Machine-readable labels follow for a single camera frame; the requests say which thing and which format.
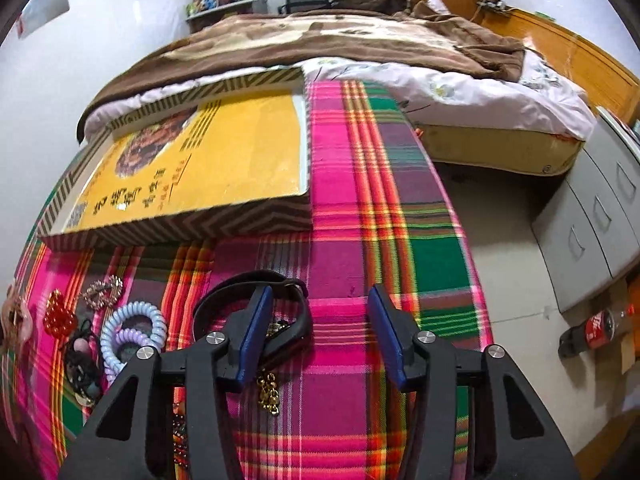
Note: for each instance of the cola bottle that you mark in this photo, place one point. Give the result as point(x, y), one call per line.
point(597, 331)

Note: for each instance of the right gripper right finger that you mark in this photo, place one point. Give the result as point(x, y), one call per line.
point(402, 344)

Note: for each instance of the yellow patterned box tray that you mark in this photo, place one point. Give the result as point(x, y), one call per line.
point(227, 158)

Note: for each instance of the brown blanket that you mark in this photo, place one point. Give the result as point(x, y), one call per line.
point(420, 37)

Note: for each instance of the plaid tablecloth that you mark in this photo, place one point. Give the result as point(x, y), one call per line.
point(380, 214)

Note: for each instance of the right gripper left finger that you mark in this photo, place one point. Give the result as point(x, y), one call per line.
point(238, 345)

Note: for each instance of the wall poster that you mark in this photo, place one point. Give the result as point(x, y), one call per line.
point(37, 13)

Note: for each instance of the wooden headboard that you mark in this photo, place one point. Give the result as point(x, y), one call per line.
point(607, 82)

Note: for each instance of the black wristband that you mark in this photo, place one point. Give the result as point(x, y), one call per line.
point(289, 335)

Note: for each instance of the desk with items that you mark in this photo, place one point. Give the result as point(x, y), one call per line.
point(203, 13)

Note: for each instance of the bed with floral sheet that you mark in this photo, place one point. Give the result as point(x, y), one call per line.
point(536, 125)

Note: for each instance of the grey drawer cabinet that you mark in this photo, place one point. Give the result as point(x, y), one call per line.
point(588, 233)

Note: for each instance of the translucent hair claw clip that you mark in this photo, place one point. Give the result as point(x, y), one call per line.
point(16, 322)

